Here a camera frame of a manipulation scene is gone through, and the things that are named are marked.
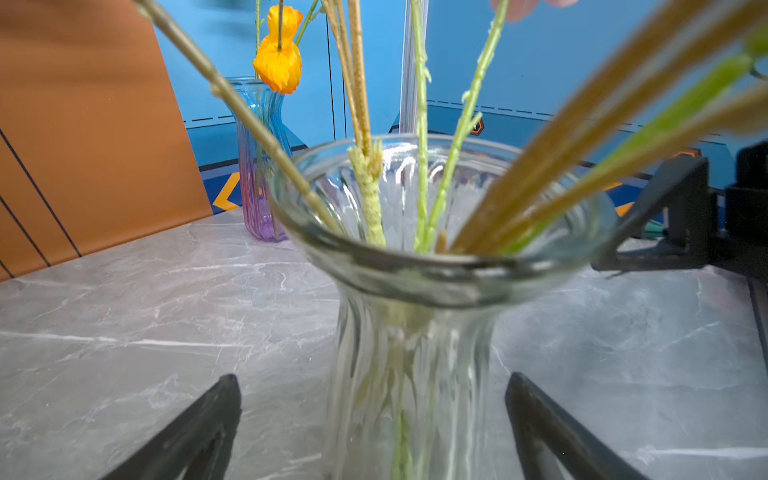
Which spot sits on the purple blue glass vase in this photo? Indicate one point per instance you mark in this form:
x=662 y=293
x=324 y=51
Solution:
x=255 y=164

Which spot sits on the orange gerbera with leaf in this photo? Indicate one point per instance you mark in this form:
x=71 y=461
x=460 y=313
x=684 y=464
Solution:
x=222 y=89

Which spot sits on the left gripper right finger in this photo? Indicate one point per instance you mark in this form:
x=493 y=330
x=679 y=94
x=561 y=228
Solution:
x=550 y=442

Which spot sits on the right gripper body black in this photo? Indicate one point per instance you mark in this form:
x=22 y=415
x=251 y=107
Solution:
x=742 y=246

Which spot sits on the pink rose bundle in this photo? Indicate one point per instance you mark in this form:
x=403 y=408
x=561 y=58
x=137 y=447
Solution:
x=539 y=62

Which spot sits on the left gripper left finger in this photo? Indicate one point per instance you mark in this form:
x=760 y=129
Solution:
x=197 y=444

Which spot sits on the clear grey glass vase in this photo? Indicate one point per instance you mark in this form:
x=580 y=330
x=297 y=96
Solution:
x=408 y=387

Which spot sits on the orange poppy flower stem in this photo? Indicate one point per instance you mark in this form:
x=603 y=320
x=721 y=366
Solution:
x=279 y=65

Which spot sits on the small orange blossom stems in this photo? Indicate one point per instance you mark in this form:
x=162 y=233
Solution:
x=676 y=38

